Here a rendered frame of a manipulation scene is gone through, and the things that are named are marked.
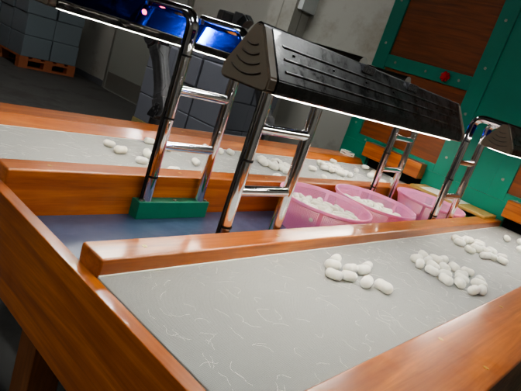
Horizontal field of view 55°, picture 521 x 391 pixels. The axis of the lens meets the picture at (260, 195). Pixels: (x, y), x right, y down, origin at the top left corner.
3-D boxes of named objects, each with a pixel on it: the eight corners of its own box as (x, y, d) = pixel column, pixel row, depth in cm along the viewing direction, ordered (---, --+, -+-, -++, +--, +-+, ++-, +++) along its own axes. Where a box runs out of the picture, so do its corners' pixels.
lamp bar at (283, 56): (218, 74, 60) (236, 13, 58) (426, 130, 107) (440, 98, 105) (263, 92, 55) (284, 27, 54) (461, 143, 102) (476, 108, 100)
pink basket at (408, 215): (315, 218, 152) (326, 189, 150) (336, 205, 177) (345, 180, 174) (400, 254, 144) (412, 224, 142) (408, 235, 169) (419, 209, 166)
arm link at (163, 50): (177, 116, 183) (170, 29, 185) (163, 114, 178) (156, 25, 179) (166, 119, 187) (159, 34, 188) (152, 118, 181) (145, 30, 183)
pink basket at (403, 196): (397, 223, 180) (407, 199, 177) (381, 202, 206) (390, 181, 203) (466, 245, 182) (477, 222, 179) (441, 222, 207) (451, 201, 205)
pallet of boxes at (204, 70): (254, 172, 490) (292, 58, 461) (201, 171, 432) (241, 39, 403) (183, 135, 552) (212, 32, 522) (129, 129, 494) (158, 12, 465)
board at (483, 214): (408, 185, 212) (410, 183, 212) (423, 186, 223) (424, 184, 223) (483, 219, 192) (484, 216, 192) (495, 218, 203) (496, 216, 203)
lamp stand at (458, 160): (415, 239, 166) (470, 110, 155) (438, 236, 182) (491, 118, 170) (468, 267, 155) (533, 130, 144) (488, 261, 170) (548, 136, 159)
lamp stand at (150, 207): (91, 185, 117) (139, -10, 106) (160, 186, 133) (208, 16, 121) (135, 219, 106) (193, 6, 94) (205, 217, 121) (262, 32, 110)
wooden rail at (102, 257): (65, 309, 72) (82, 240, 69) (477, 239, 209) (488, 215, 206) (83, 330, 69) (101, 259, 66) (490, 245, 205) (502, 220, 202)
